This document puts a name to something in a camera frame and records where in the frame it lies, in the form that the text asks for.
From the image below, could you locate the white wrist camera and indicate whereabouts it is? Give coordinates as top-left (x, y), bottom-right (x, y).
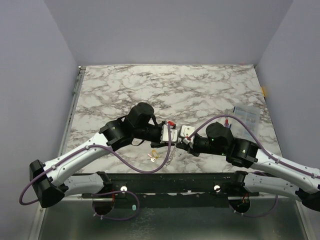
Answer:
top-left (179, 125), bottom-right (195, 145)
top-left (160, 125), bottom-right (179, 144)

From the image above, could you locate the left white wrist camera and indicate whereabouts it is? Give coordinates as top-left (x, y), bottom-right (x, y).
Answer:
top-left (160, 125), bottom-right (179, 144)

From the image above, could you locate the clear plastic organizer box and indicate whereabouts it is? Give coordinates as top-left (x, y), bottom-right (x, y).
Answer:
top-left (233, 103), bottom-right (261, 134)

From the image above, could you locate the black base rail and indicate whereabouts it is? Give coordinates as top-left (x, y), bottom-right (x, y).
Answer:
top-left (82, 171), bottom-right (249, 209)

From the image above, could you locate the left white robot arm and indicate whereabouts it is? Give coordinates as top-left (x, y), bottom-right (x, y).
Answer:
top-left (29, 102), bottom-right (173, 208)

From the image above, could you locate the left aluminium frame rail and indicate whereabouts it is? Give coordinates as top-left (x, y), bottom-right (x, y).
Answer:
top-left (57, 66), bottom-right (87, 158)

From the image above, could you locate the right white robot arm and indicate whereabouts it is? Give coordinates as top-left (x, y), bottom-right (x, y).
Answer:
top-left (180, 122), bottom-right (320, 211)

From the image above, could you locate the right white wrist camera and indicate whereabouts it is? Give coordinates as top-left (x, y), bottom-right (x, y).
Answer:
top-left (179, 125), bottom-right (195, 145)

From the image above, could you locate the yellow key tag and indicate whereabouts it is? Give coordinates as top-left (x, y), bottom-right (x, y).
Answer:
top-left (151, 149), bottom-right (159, 159)

